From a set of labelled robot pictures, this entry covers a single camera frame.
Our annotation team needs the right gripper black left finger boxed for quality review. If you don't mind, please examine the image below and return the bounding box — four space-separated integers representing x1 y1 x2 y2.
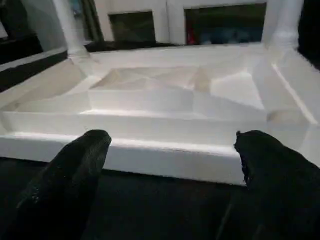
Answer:
0 129 113 240

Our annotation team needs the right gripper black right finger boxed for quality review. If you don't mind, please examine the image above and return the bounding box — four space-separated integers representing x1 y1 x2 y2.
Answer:
215 130 320 240

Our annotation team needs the white plastic table top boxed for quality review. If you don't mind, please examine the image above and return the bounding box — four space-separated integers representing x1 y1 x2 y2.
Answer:
0 41 320 187

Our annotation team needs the white plastic table leg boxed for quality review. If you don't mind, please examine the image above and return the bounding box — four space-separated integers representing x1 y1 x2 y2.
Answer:
267 0 306 51
52 0 92 60

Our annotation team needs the black work mat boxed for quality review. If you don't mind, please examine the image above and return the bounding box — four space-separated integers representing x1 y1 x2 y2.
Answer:
0 34 320 240

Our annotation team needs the white cabinet with glass doors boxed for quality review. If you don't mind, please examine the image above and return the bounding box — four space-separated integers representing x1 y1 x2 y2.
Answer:
92 0 273 47

